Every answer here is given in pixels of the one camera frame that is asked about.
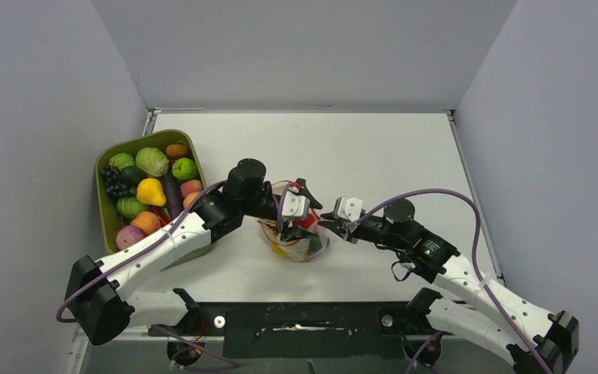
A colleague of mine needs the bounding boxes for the yellow toy bell pepper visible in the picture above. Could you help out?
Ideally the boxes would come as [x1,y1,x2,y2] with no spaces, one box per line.
[135,178,167,206]

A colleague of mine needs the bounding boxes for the red toy chili pepper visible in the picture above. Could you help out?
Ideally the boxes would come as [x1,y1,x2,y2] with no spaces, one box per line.
[152,206,171,227]

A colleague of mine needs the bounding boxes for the pink toy peach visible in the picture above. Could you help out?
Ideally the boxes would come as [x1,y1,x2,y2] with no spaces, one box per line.
[180,179,204,198]

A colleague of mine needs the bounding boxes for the dark green toy avocado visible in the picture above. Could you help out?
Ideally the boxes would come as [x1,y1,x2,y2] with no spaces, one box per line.
[119,165,147,187]

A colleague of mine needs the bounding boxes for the red toy apple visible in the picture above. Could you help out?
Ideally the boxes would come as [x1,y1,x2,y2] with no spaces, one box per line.
[293,210,320,231]

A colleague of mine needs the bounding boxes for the green toy cabbage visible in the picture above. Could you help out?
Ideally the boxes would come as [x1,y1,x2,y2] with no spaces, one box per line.
[107,153,135,170]

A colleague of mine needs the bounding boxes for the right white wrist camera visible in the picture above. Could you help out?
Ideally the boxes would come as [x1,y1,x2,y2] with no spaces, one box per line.
[332,196,363,222]

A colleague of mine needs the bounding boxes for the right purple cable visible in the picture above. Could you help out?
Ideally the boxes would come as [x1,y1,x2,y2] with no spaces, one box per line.
[345,188,555,374]

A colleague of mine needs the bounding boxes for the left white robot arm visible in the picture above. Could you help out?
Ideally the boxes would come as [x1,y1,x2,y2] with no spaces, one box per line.
[56,158,322,346]

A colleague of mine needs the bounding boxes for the dark purple toy eggplant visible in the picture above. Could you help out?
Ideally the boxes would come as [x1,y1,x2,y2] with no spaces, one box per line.
[160,173,184,220]

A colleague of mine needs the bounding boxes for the purple toy onion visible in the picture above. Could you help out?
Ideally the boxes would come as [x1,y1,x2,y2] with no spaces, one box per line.
[115,225,146,251]

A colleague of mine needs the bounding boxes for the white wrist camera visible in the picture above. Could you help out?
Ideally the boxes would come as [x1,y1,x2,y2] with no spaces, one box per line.
[332,196,363,222]
[281,188,310,221]

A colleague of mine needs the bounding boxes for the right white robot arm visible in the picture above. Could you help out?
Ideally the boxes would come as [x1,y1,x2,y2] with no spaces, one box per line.
[318,196,579,373]

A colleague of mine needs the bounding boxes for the olive green food bin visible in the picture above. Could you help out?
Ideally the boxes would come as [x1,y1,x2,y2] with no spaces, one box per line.
[95,129,206,254]

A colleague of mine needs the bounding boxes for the clear zip bag orange zipper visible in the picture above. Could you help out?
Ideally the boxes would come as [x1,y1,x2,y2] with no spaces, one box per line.
[259,208,330,262]

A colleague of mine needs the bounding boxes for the small orange toy fruit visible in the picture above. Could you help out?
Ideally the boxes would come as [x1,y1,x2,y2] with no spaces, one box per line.
[165,143,190,160]

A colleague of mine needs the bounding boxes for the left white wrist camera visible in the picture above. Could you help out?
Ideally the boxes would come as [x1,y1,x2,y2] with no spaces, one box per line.
[281,188,310,221]

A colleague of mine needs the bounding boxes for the yellow toy banana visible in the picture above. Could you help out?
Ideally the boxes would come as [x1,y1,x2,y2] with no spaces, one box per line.
[270,240,293,259]

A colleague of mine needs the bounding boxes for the black toy grapes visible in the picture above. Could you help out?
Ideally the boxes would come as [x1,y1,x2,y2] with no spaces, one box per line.
[100,165,135,200]

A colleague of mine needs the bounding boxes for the striped green toy melon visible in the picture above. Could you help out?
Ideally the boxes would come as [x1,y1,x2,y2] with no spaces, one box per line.
[116,196,152,220]

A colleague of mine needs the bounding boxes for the light green toy lettuce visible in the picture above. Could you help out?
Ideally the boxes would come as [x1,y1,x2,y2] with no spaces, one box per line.
[135,147,170,178]

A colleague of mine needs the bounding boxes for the peach toy fruit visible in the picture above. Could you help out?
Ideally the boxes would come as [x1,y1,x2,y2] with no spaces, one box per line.
[130,211,161,235]

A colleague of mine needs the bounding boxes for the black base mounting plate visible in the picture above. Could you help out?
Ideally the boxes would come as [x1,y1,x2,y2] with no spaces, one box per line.
[148,302,434,359]

